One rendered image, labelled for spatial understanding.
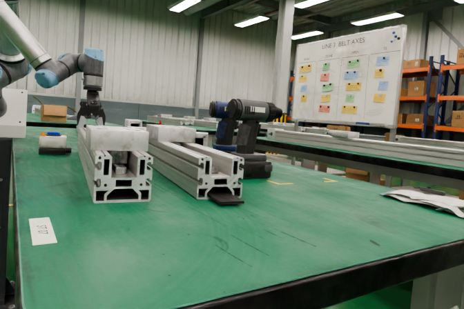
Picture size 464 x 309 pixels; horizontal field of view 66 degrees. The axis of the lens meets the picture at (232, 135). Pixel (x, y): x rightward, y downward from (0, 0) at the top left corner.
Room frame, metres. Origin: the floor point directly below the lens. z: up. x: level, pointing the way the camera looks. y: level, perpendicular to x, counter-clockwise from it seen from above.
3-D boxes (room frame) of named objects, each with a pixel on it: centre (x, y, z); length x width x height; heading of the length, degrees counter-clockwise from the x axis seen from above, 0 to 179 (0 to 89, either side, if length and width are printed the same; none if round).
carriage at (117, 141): (0.77, 0.25, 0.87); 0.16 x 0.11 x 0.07; 26
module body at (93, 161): (0.99, 0.36, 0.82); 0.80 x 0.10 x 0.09; 26
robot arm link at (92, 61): (1.45, 0.58, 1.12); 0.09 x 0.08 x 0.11; 72
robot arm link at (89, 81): (1.45, 0.58, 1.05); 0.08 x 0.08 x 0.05
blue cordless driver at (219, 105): (1.25, -0.02, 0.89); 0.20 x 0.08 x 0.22; 104
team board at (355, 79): (4.09, -1.20, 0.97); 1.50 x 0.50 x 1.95; 32
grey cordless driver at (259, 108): (1.02, -0.08, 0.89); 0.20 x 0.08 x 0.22; 121
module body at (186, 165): (1.07, 0.19, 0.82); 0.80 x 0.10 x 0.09; 26
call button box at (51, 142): (1.19, 0.59, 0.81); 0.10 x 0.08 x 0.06; 116
